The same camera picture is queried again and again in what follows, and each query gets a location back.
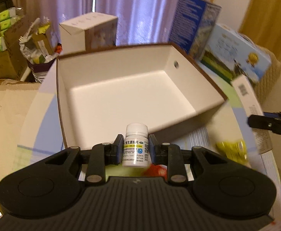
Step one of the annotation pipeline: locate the white medicine bottle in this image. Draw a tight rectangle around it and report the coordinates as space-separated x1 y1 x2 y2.
122 123 149 168

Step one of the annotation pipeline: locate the red snack packet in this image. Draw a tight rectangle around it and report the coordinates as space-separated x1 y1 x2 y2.
142 164 167 181

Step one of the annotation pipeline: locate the white medicine box with barcode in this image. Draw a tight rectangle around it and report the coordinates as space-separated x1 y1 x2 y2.
231 74 273 154

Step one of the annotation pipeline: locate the beige quilted cushion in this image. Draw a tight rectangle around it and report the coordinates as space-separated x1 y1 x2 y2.
253 48 281 105

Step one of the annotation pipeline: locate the yellow snack packet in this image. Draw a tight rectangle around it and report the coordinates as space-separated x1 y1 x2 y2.
216 140 249 165

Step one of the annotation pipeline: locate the brown storage box white inside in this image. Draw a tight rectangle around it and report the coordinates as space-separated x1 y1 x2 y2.
56 43 227 150

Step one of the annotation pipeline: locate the checkered bed sheet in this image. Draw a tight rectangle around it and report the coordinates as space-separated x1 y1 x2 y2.
12 64 281 219

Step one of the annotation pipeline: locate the light blue milk carton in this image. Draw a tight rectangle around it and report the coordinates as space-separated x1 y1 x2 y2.
200 23 271 85

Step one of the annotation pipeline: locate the beige dog pattern blanket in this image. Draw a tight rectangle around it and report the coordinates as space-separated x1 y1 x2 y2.
0 83 40 181

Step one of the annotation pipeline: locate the white cardboard box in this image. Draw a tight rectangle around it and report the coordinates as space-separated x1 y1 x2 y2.
59 12 118 55

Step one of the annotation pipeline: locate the bin with trash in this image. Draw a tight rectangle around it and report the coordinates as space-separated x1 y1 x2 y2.
19 17 62 83

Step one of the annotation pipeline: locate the dark blue milk carton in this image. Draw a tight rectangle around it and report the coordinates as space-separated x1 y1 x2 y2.
169 0 221 59

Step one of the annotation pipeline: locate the cardboard box with tissue packs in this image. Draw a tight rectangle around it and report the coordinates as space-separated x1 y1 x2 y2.
0 7 29 80

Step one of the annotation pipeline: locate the purple curtain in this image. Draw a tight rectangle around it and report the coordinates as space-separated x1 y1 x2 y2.
13 0 178 45

